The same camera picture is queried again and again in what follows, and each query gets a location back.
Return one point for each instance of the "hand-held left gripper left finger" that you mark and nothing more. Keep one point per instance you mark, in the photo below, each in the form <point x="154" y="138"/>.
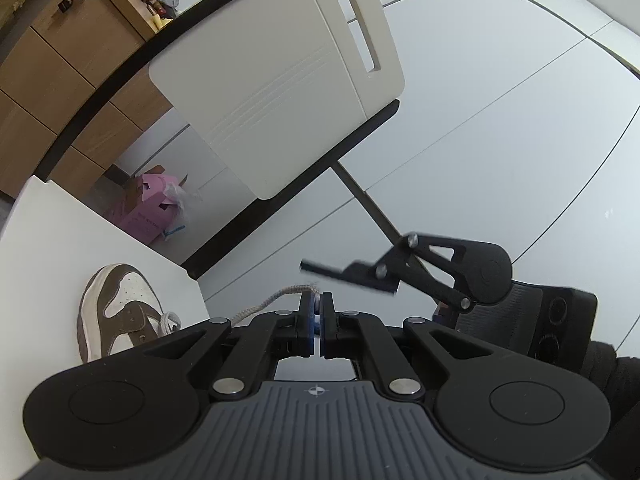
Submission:
<point x="311" y="320"/>

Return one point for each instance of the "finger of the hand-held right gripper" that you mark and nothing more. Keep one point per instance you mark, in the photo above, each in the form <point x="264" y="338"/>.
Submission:
<point x="370" y="275"/>
<point x="435" y="285"/>

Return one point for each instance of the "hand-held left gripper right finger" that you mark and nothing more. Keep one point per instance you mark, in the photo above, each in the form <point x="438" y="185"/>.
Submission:
<point x="327" y="320"/>

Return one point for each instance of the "white shoelace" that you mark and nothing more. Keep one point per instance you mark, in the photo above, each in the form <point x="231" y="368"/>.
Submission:
<point x="270" y="300"/>

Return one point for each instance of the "white and brown sneaker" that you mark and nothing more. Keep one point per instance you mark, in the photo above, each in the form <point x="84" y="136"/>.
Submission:
<point x="120" y="305"/>

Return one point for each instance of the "black curved bar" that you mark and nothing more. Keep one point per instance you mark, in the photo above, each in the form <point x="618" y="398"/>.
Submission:
<point x="365" y="200"/>

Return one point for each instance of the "clear plastic bag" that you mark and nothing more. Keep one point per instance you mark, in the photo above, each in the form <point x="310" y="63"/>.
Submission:
<point x="182" y="202"/>

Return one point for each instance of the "pink cardboard box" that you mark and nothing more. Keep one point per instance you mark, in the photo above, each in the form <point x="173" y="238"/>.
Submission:
<point x="145" y="210"/>

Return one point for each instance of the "wooden drawer cabinet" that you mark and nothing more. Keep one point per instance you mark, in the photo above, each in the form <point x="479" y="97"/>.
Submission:
<point x="50" y="85"/>

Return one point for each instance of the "black padlock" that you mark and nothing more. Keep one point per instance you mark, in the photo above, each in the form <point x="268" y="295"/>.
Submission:
<point x="66" y="5"/>

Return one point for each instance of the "white chair with black frame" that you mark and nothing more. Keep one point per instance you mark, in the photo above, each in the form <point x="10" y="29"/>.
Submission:
<point x="280" y="70"/>

